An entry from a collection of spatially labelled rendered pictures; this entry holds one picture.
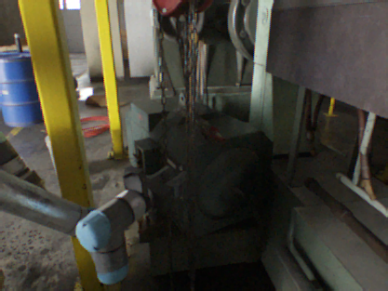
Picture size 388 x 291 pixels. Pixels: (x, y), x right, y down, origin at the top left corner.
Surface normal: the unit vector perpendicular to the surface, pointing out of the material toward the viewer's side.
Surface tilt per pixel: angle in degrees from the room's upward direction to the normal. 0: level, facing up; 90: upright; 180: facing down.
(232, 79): 90
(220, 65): 90
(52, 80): 90
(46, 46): 90
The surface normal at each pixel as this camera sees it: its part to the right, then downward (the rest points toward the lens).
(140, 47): 0.18, 0.39
